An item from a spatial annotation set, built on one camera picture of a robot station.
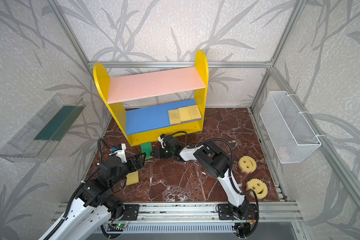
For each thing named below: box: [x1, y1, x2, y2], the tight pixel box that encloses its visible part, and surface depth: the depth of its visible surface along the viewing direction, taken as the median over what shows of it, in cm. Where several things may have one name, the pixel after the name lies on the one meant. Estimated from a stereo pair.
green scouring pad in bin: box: [34, 105, 86, 142], surface depth 68 cm
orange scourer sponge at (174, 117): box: [168, 109, 181, 126], surface depth 96 cm
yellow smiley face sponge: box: [246, 178, 268, 199], surface depth 80 cm
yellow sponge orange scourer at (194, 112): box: [188, 105, 202, 120], surface depth 98 cm
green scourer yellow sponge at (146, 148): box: [140, 142, 153, 159], surface depth 98 cm
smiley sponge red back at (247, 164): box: [238, 155, 257, 174], surface depth 88 cm
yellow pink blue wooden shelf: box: [93, 49, 209, 147], surface depth 88 cm
